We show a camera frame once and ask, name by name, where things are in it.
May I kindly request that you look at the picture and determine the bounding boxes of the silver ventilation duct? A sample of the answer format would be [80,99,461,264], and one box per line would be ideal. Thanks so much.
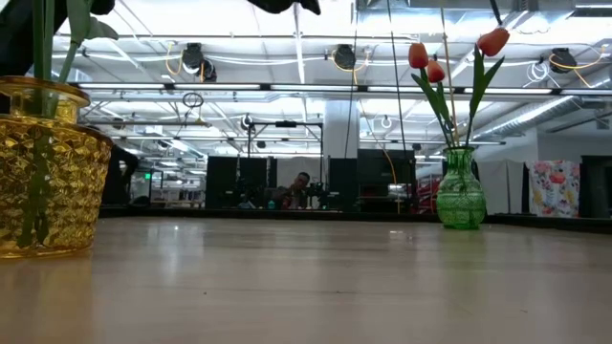
[470,78,612,142]

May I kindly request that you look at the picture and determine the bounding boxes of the floral patterned cloth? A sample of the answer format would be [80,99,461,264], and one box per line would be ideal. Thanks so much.
[524,160,582,219]

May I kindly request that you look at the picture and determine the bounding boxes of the orange artificial tulip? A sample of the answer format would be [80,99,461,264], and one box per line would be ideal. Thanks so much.
[466,27,512,149]
[426,59,455,149]
[407,42,455,149]

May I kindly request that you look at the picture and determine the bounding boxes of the yellow textured glass vase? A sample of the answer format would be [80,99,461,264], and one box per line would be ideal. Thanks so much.
[0,75,115,260]

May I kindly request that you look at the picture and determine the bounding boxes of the small black robot rig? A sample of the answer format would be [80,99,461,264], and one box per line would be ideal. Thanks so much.
[305,180,341,209]

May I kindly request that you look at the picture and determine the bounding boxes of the black artificial tulip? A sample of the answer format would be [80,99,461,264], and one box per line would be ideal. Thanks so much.
[44,0,57,247]
[18,0,47,247]
[56,0,120,118]

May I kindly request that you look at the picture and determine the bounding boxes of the white plain cloth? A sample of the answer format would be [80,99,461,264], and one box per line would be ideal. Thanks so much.
[476,160,526,217]

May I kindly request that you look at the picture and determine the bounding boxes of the black power cable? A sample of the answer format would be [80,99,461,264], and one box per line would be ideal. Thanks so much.
[384,0,408,155]

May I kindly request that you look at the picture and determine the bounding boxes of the green glass vase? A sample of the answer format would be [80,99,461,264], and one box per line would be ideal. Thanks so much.
[434,145,488,231]

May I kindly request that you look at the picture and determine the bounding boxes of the white square column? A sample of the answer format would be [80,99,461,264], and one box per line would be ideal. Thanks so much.
[323,99,361,161]

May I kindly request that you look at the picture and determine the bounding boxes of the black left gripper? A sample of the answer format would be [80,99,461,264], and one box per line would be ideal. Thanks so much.
[248,0,321,15]

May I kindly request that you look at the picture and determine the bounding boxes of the white partition panel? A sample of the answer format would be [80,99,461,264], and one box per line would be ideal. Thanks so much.
[276,157,329,192]

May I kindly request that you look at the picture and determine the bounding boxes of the long light bar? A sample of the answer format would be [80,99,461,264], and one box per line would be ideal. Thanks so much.
[71,81,612,97]

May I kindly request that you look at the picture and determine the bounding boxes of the black partition panel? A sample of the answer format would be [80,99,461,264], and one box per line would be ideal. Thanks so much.
[238,157,278,207]
[579,155,612,220]
[205,156,239,208]
[357,149,417,214]
[327,158,359,211]

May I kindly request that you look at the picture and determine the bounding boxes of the black gantry frame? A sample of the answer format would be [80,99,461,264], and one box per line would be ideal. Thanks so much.
[246,120,325,161]

